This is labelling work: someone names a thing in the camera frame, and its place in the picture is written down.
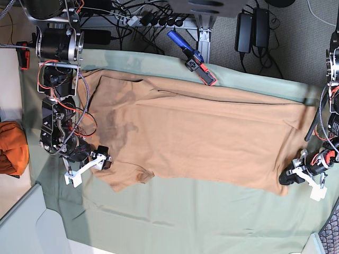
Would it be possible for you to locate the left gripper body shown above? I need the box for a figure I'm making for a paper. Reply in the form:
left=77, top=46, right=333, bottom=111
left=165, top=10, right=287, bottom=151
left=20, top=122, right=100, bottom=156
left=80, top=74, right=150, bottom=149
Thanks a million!
left=292, top=148, right=338, bottom=176

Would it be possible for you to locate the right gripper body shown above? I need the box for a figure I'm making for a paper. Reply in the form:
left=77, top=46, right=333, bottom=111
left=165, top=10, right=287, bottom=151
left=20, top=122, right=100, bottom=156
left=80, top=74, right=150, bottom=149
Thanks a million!
left=59, top=140, right=92, bottom=162

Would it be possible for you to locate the tan T-shirt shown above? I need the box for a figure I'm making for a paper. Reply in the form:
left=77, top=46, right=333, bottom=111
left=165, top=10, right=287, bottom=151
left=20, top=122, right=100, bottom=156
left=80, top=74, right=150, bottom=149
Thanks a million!
left=78, top=70, right=316, bottom=196

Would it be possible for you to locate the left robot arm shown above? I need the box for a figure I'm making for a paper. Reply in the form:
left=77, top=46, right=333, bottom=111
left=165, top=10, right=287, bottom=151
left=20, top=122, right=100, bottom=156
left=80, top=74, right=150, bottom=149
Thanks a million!
left=279, top=29, right=338, bottom=188

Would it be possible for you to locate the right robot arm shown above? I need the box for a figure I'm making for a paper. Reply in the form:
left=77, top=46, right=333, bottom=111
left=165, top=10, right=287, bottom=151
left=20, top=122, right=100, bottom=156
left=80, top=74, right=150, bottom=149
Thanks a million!
left=20, top=1, right=111, bottom=170

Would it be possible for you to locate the orange folded cloth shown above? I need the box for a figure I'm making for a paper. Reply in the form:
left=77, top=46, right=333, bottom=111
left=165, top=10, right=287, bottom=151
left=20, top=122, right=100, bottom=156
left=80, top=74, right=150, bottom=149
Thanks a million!
left=1, top=121, right=29, bottom=176

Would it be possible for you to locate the green table cloth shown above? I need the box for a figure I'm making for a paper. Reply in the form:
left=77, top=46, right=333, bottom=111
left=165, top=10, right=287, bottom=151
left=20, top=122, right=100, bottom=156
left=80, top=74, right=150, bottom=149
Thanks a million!
left=20, top=55, right=338, bottom=253

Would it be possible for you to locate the grey plastic bin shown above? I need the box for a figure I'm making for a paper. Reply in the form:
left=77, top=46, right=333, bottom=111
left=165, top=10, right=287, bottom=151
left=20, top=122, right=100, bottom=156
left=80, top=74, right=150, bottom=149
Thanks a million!
left=1, top=184, right=72, bottom=253

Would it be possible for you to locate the red black corner clamp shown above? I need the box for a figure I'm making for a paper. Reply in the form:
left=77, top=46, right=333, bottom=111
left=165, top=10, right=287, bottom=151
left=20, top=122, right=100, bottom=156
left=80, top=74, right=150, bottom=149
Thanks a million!
left=16, top=41, right=30, bottom=70

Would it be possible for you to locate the black power strip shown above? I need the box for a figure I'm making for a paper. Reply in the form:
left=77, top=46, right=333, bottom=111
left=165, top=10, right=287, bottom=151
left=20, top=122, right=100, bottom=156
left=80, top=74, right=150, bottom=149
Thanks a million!
left=112, top=14, right=196, bottom=29

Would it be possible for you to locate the black power adapter brick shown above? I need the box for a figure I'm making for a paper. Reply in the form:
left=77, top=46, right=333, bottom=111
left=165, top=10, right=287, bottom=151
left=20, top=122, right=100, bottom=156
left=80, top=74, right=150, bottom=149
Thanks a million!
left=235, top=13, right=252, bottom=53

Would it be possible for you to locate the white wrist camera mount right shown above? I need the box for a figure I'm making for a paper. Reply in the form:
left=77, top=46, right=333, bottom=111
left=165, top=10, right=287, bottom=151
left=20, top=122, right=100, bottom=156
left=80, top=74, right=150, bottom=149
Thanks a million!
left=63, top=151, right=111, bottom=188

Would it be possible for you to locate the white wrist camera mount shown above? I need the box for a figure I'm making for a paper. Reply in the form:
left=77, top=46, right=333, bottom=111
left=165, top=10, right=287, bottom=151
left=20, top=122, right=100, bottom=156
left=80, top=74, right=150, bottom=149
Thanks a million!
left=286, top=159, right=327, bottom=202
left=63, top=151, right=111, bottom=188

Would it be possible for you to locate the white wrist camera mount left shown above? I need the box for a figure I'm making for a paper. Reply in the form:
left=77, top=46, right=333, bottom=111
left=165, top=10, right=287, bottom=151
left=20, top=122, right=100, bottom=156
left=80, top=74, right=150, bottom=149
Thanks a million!
left=286, top=159, right=327, bottom=202

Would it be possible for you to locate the blue handled red clamp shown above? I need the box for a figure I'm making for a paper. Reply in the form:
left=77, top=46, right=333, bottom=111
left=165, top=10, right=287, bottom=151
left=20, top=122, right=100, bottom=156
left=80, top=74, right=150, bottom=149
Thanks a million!
left=167, top=30, right=217, bottom=86

